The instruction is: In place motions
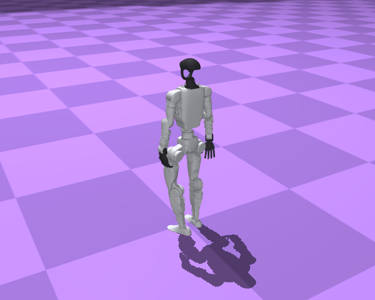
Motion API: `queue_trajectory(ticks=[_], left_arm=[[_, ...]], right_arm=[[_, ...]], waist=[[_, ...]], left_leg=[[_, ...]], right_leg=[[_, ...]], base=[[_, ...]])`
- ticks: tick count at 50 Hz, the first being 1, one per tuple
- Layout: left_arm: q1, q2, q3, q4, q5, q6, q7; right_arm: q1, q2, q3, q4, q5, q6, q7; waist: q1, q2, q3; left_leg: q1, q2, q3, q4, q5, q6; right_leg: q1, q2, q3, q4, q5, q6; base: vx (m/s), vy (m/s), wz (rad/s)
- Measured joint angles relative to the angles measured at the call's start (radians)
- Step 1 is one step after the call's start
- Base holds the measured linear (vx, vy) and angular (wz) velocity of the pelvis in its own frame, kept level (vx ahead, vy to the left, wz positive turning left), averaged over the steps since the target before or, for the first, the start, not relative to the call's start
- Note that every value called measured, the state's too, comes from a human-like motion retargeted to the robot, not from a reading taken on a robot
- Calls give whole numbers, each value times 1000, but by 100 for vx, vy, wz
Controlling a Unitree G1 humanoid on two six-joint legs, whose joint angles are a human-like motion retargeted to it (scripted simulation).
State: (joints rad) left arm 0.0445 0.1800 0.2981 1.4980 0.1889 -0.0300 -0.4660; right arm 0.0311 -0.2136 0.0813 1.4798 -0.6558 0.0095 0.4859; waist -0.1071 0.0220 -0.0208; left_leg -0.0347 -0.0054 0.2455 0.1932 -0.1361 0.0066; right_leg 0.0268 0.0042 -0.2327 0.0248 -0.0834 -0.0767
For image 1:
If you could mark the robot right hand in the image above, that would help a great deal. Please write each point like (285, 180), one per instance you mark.
(209, 147)

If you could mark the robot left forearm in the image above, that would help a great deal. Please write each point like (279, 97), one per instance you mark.
(165, 134)

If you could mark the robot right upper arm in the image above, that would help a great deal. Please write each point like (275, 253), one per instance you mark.
(207, 113)

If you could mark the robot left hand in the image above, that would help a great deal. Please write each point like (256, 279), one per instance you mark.
(164, 159)

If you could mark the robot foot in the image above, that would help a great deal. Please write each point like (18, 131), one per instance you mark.
(175, 228)
(196, 223)

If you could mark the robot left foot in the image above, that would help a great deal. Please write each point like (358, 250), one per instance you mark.
(175, 228)

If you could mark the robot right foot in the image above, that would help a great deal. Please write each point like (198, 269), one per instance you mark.
(196, 223)

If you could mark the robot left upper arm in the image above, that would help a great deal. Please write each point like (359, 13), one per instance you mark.
(172, 97)

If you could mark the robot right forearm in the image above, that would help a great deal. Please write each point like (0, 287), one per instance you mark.
(208, 124)

